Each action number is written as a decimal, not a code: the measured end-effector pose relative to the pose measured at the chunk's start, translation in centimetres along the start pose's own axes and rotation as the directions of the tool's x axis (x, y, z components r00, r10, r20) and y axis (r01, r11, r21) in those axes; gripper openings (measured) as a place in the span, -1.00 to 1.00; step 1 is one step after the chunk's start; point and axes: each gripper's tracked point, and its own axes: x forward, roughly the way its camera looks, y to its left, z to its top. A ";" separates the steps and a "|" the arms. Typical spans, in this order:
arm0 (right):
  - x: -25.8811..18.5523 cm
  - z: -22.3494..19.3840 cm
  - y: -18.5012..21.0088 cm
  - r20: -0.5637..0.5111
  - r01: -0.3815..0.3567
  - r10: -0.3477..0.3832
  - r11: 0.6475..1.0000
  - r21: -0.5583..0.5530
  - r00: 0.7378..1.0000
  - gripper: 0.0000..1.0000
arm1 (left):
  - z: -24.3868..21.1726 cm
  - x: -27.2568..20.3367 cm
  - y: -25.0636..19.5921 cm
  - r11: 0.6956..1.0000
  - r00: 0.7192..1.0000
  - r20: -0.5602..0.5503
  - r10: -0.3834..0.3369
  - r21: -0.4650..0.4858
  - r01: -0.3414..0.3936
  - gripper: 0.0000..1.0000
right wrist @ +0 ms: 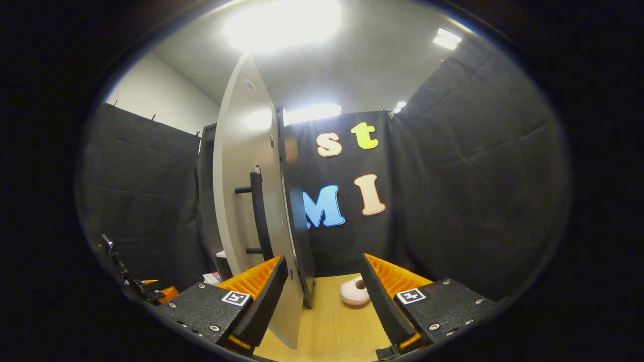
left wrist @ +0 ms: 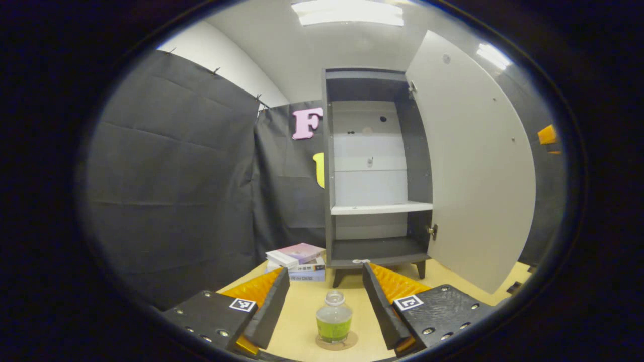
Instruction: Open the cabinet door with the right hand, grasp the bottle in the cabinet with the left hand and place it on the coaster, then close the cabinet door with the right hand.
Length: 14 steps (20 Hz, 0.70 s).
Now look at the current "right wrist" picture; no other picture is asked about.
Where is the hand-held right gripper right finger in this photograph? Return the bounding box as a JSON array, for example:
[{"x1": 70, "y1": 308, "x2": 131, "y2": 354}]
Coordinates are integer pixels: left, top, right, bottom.
[{"x1": 360, "y1": 253, "x2": 504, "y2": 355}]

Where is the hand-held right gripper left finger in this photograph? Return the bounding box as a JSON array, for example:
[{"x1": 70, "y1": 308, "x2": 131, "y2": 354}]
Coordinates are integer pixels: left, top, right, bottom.
[{"x1": 156, "y1": 254, "x2": 289, "y2": 356}]

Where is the light grey cabinet door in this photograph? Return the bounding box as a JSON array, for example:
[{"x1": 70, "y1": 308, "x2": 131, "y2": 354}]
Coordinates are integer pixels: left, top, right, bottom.
[{"x1": 212, "y1": 52, "x2": 306, "y2": 350}]

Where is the dark grey cabinet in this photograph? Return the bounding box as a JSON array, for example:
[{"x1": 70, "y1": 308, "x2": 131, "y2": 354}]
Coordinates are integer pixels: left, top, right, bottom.
[{"x1": 195, "y1": 107, "x2": 316, "y2": 308}]

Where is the pink plush toy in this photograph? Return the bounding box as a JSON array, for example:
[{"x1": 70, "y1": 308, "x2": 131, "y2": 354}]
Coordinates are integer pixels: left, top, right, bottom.
[{"x1": 340, "y1": 276, "x2": 372, "y2": 306}]

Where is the black backdrop cloth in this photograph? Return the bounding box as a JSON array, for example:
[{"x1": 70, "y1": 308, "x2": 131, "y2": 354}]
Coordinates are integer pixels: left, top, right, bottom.
[{"x1": 75, "y1": 54, "x2": 572, "y2": 302}]

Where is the large ceiling light panel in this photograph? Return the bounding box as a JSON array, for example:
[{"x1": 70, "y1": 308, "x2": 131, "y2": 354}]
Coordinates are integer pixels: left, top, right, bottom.
[{"x1": 221, "y1": 0, "x2": 343, "y2": 53}]

